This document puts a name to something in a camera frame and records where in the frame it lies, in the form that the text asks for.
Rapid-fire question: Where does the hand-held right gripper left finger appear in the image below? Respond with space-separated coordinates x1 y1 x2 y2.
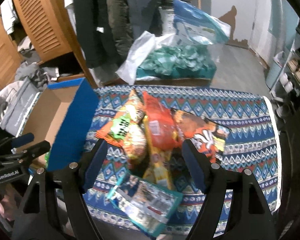
14 139 108 240

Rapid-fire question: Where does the pair of white shoes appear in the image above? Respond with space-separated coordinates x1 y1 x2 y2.
279 74 295 93

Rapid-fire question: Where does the yellow snack packet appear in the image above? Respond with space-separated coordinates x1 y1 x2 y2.
142 120 176 191

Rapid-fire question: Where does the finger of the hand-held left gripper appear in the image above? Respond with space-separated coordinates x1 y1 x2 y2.
7 140 51 163
0 133 35 153

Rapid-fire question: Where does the pair of brown shoes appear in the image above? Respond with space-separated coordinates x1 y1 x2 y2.
287 58 300 81

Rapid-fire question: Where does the small wooden louvred door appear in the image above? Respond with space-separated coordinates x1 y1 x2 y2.
0 7 23 90

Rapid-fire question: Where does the pile of teal packets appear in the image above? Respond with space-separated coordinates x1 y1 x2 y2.
139 42 216 78

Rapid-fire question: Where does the pile of grey clothes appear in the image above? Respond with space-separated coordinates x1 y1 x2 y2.
15 37 83 87

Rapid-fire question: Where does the orange cartoon snack packet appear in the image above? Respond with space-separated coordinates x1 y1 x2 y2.
171 107 232 164

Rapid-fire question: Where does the hanging dark coat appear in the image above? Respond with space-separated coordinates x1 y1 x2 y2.
72 0 122 68

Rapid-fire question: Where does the hanging olive jacket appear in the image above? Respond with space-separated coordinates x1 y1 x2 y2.
103 0 136 53

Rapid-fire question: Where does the red orange snack packet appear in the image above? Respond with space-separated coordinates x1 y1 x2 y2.
142 91 183 153

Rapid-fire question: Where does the grey fabric bag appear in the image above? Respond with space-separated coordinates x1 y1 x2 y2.
0 77 42 137

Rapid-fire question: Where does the large wooden louvred door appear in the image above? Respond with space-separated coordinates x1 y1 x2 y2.
11 0 98 87

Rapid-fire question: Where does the white box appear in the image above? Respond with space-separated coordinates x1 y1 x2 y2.
158 6 177 37

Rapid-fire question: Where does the hanging grey blue garment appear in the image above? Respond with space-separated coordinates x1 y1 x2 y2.
126 0 163 38

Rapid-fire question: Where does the blue cardboard box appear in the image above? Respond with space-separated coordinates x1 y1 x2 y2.
15 77 101 173

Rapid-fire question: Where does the shoe rack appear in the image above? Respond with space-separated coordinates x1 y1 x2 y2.
269 17 300 120

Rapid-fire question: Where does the blue patterned tablecloth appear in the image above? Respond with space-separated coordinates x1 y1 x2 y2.
82 85 282 238

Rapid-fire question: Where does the blue white plastic bag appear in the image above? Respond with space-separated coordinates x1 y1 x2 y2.
173 0 231 46

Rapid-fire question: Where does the teal box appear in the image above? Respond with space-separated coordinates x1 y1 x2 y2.
136 65 217 81

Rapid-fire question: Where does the orange green snack packet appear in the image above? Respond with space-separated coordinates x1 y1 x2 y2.
96 89 148 160

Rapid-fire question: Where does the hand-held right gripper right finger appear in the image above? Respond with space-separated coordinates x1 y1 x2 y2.
181 139 278 240

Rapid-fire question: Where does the teal silver snack packet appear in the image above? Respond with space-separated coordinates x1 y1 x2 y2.
107 174 184 237

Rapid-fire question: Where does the hanging white cloth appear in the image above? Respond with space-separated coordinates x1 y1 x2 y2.
0 1 18 34

